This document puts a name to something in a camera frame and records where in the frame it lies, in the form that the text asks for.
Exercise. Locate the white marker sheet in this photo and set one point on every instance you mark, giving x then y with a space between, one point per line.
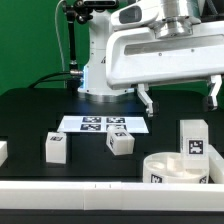
99 124

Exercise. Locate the white right barrier wall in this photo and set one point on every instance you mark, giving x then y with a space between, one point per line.
216 165

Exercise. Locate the white left barrier wall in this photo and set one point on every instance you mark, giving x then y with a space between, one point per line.
3 152

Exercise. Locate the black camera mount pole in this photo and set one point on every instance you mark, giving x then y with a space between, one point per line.
77 12

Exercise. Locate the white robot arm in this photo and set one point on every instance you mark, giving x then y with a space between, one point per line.
167 18

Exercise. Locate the white barrier wall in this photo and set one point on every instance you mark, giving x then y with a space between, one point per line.
3 152
111 196
216 165

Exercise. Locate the white front barrier wall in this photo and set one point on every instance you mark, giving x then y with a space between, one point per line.
111 196

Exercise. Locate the black camera on mount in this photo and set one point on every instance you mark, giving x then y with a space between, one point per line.
101 4

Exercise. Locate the white round stool seat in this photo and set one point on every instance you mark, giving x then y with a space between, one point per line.
167 167

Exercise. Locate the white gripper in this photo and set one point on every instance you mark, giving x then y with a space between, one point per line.
136 56

